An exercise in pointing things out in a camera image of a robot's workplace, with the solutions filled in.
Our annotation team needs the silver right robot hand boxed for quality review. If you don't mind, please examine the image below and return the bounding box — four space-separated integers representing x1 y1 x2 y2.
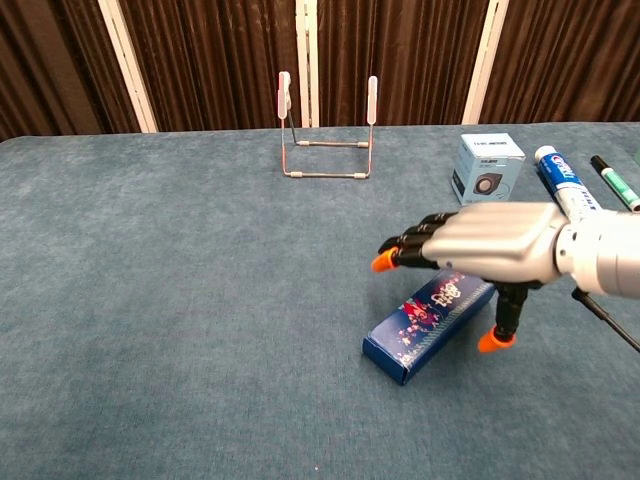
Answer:
370 201 570 355

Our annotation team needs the small blue speaker box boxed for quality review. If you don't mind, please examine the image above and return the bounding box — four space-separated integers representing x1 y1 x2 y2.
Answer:
450 132 527 207

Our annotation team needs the blue white toothpaste tube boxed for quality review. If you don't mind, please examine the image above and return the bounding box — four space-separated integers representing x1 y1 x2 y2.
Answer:
533 144 606 226

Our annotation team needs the green marker pen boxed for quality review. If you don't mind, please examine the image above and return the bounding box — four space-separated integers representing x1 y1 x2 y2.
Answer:
590 154 640 215

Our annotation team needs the dark brown curtain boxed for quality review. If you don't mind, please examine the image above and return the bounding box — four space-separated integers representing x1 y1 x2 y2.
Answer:
0 0 640 143

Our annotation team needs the blue table cloth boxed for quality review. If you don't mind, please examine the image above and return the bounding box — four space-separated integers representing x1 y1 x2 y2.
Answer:
0 121 640 480

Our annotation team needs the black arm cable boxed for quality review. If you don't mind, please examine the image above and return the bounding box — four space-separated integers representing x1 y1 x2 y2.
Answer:
571 287 640 354

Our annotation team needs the white partition post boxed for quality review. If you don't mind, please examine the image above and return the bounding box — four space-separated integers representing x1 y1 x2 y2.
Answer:
97 0 160 134
294 0 321 129
460 0 510 126

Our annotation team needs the wire display stand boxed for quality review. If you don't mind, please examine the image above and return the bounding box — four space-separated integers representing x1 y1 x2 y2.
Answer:
277 71 379 181

